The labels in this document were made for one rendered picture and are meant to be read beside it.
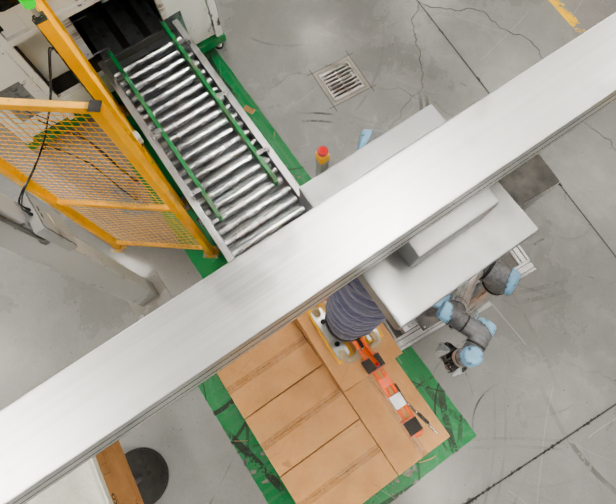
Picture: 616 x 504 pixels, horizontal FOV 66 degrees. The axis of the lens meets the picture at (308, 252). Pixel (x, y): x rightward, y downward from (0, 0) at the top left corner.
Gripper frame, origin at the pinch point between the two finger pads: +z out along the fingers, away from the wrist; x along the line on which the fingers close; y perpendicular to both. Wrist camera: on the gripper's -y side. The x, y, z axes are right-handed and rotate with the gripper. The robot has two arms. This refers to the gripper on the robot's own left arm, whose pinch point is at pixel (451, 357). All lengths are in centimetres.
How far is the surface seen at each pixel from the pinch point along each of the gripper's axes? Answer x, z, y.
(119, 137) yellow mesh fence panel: -145, -39, 78
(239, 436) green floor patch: -14, 152, 124
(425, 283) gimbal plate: -27, -136, 33
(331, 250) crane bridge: -35, -153, 47
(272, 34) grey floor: -304, 152, -63
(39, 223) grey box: -135, -25, 125
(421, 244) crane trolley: -31, -144, 33
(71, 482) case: -40, 50, 190
